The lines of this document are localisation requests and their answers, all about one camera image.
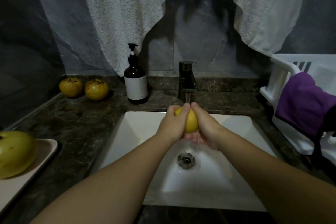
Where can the white plastic basket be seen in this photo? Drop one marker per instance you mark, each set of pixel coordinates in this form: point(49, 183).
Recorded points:
point(282, 79)

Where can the person's right hand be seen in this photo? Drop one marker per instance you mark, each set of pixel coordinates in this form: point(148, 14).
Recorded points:
point(211, 126)

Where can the beige plastic tray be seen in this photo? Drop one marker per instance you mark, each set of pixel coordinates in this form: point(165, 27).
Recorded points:
point(42, 161)

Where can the person's left hand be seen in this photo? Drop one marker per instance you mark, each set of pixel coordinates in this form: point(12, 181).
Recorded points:
point(172, 124)

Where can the metal sink drain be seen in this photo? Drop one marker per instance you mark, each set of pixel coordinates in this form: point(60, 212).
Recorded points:
point(186, 160)

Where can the dark soap pump bottle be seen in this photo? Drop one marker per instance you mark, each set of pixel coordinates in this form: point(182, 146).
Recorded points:
point(135, 82)

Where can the person's left forearm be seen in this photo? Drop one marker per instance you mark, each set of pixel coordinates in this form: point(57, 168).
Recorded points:
point(94, 189)

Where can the spotted yellow apple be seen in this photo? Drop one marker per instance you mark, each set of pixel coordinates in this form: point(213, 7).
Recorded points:
point(192, 121)
point(15, 154)

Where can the group of yellow apples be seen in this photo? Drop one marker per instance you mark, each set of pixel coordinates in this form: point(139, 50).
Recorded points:
point(96, 90)

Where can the white hanging towel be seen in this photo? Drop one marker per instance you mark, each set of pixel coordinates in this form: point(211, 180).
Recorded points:
point(115, 11)

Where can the white sink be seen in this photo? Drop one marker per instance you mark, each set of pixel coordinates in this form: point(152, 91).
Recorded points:
point(231, 184)

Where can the person's right forearm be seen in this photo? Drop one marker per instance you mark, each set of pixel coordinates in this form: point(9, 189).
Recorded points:
point(283, 182)

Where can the purple cloth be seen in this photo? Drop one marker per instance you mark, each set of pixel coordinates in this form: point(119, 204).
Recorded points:
point(305, 104)

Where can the black faucet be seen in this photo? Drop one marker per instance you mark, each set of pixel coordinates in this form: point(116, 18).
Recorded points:
point(186, 77)

